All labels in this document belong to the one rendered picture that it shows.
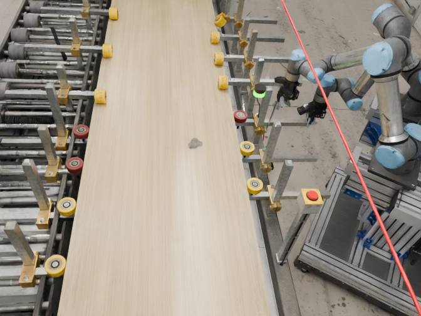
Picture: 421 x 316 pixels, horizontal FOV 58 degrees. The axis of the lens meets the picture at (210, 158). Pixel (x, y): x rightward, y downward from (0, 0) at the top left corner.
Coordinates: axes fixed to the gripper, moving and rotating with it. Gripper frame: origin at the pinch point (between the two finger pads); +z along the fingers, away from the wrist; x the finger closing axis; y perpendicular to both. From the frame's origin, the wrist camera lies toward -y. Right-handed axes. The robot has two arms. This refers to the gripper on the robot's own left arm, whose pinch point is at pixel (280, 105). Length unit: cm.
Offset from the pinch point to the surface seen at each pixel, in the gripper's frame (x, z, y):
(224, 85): -19.8, 3.7, -30.8
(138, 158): -84, 9, 3
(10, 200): -146, 17, 0
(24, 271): -143, 13, 41
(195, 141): -54, 8, 3
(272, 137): -21.5, -4.0, 23.8
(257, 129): -13.9, 12.4, 2.0
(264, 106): -12.0, -3.1, 0.7
